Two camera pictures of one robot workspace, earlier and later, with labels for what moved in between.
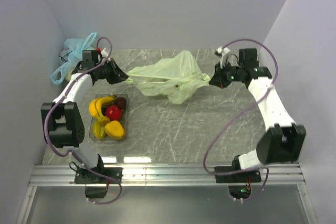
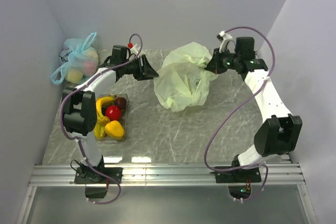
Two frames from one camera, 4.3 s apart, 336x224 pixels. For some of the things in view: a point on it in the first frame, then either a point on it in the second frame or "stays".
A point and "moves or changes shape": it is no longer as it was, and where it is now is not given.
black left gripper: x=117 y=75 -> x=146 y=72
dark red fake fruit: x=121 y=102 stays
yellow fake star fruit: x=99 y=130 stays
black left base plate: x=85 y=177 stays
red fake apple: x=113 y=112 stays
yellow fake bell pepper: x=114 y=129 stays
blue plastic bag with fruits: x=71 y=54 stays
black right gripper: x=219 y=80 -> x=214 y=66
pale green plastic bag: x=174 y=77 moves or changes shape
